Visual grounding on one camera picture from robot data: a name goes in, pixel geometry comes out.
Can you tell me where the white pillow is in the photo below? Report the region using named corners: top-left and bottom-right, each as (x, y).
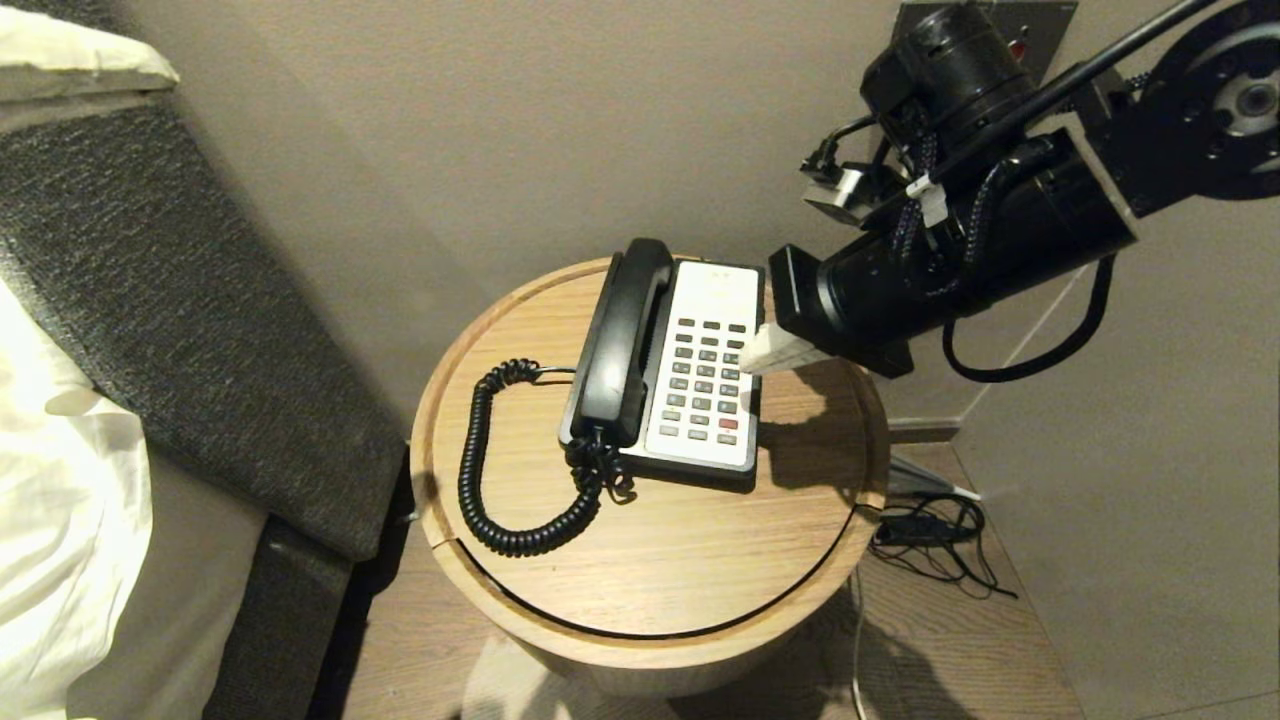
top-left (0, 4), bottom-right (182, 107)

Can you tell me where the beige bed base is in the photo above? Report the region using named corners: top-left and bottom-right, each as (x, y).
top-left (66, 448), bottom-right (353, 720)

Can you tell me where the black coiled phone cord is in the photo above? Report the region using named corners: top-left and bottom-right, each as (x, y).
top-left (457, 357), bottom-right (638, 558)

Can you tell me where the black phone handset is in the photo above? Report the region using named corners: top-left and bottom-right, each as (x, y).
top-left (571, 237), bottom-right (677, 449)

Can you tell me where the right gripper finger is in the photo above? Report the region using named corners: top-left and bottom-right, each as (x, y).
top-left (738, 322), bottom-right (833, 377)

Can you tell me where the white desk phone base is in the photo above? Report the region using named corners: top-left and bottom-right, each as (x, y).
top-left (558, 257), bottom-right (767, 483)

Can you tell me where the thin black floor cable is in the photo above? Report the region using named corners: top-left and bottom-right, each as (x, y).
top-left (868, 492), bottom-right (1020, 602)

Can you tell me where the white duvet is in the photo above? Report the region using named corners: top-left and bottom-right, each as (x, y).
top-left (0, 278), bottom-right (154, 720)

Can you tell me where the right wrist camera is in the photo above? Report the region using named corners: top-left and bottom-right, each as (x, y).
top-left (799, 120), bottom-right (906, 228)

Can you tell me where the round wooden side table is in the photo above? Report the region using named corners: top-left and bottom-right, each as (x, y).
top-left (408, 255), bottom-right (892, 699)

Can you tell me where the thin white floor cable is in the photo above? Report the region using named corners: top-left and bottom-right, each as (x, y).
top-left (847, 566), bottom-right (871, 720)

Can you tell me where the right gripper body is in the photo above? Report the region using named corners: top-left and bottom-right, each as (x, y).
top-left (768, 128), bottom-right (1139, 380)

